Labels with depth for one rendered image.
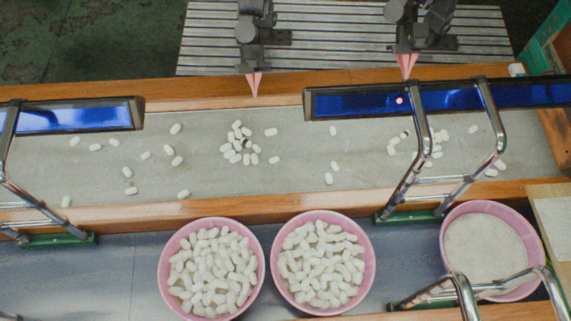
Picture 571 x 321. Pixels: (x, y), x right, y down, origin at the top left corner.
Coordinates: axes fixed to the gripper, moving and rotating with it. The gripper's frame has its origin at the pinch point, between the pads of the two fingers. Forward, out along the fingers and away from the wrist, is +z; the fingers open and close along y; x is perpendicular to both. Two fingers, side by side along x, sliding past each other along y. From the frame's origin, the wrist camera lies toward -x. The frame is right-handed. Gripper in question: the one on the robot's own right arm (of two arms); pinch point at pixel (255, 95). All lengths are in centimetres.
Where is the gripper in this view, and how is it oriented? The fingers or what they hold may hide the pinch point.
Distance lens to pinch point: 124.7
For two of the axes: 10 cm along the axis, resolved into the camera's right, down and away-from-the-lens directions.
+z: 0.5, 9.7, 2.5
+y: 10.0, -0.7, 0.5
